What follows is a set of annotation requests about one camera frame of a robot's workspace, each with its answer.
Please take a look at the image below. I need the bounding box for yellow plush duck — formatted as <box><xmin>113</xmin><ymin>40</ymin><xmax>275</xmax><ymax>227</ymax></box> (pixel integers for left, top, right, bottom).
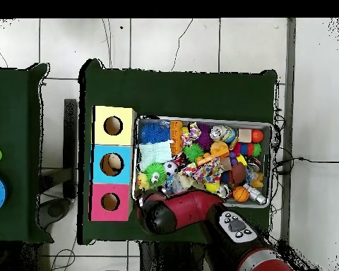
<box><xmin>136</xmin><ymin>172</ymin><xmax>150</xmax><ymax>191</ymax></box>

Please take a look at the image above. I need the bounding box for wooden box with three holes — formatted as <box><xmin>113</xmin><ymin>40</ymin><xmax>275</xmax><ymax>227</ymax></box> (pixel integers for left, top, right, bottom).
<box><xmin>88</xmin><ymin>105</ymin><xmax>138</xmax><ymax>222</ymax></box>

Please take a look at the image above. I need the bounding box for shallow clear mesh bin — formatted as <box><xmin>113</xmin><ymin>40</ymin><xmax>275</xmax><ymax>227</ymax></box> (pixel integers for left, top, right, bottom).
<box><xmin>131</xmin><ymin>115</ymin><xmax>273</xmax><ymax>209</ymax></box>

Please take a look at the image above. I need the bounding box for light blue knitted cloth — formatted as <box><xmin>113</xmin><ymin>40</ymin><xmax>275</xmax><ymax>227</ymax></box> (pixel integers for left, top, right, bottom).
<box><xmin>138</xmin><ymin>140</ymin><xmax>174</xmax><ymax>171</ymax></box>

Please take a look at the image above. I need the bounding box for small soccer ball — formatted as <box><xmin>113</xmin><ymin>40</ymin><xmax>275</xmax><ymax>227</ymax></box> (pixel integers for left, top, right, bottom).
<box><xmin>163</xmin><ymin>160</ymin><xmax>179</xmax><ymax>176</ymax></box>

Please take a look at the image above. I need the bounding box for blue spiky rubber ball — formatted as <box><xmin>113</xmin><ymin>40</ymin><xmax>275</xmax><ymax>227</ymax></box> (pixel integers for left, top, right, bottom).
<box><xmin>139</xmin><ymin>121</ymin><xmax>172</xmax><ymax>144</ymax></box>

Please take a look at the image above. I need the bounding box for green fuzzy ball with eye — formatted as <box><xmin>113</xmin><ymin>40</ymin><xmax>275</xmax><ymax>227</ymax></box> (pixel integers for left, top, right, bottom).
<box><xmin>143</xmin><ymin>162</ymin><xmax>168</xmax><ymax>186</ymax></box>

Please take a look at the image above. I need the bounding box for purple spiky ball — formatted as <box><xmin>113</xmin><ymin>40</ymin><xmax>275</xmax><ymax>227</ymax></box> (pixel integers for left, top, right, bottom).
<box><xmin>196</xmin><ymin>123</ymin><xmax>214</xmax><ymax>150</ymax></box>

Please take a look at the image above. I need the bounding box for colourful drink can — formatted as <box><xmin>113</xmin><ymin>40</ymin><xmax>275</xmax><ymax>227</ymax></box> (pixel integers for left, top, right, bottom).
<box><xmin>209</xmin><ymin>124</ymin><xmax>237</xmax><ymax>143</ymax></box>

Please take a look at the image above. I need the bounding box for brown rubber ball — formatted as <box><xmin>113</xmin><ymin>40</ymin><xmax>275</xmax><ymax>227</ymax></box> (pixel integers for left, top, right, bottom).
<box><xmin>230</xmin><ymin>162</ymin><xmax>247</xmax><ymax>184</ymax></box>

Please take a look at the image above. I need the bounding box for plain wooden cube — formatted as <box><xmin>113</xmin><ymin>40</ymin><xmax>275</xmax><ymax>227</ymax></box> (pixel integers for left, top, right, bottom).
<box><xmin>237</xmin><ymin>128</ymin><xmax>253</xmax><ymax>143</ymax></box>

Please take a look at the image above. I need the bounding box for small orange basketball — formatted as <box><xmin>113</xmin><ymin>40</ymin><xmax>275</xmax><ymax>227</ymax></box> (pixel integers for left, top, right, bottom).
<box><xmin>232</xmin><ymin>186</ymin><xmax>250</xmax><ymax>203</ymax></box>

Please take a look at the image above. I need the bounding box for red-orange ball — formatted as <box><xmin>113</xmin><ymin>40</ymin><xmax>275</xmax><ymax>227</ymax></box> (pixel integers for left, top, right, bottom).
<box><xmin>251</xmin><ymin>128</ymin><xmax>264</xmax><ymax>144</ymax></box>

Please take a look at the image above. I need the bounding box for black upright panel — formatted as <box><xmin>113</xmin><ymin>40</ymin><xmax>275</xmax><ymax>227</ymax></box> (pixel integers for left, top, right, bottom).
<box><xmin>63</xmin><ymin>98</ymin><xmax>78</xmax><ymax>198</ymax></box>

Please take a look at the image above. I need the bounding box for grey floor stand base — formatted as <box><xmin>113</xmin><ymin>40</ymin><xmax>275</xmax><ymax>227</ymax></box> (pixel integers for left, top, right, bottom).
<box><xmin>38</xmin><ymin>167</ymin><xmax>74</xmax><ymax>230</ymax></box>

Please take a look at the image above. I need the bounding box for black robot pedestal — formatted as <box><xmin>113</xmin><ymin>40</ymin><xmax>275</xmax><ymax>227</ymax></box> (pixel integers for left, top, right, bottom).
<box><xmin>139</xmin><ymin>241</ymin><xmax>213</xmax><ymax>271</ymax></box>

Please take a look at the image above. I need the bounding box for black cable with plug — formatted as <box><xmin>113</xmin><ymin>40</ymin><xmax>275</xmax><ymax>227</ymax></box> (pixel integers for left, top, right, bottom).
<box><xmin>275</xmin><ymin>156</ymin><xmax>339</xmax><ymax>176</ymax></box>

